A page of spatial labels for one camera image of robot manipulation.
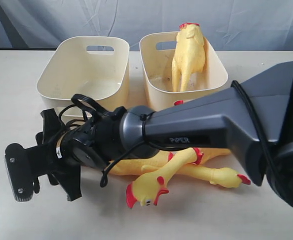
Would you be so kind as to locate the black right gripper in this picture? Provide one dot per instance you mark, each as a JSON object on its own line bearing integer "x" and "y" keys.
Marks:
{"x": 60, "y": 152}

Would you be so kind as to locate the yellow rubber chicken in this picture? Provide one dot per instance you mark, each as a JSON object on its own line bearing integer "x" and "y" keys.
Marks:
{"x": 148, "y": 187}

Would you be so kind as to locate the yellow rubber chicken underneath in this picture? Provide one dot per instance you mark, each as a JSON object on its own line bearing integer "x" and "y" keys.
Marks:
{"x": 225, "y": 177}

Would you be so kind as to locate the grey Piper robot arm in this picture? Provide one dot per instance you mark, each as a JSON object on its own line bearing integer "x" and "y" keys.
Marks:
{"x": 252, "y": 119}

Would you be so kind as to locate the headless yellow rubber chicken body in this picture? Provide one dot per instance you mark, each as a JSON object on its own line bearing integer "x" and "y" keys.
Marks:
{"x": 189, "y": 56}

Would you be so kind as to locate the cream bin marked O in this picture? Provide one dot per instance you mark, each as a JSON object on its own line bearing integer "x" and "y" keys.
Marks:
{"x": 94, "y": 66}

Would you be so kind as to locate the cream bin marked X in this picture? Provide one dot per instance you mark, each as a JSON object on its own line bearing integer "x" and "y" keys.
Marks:
{"x": 157, "y": 52}

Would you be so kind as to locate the blue backdrop cloth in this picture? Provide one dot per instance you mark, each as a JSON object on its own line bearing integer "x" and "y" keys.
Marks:
{"x": 229, "y": 25}

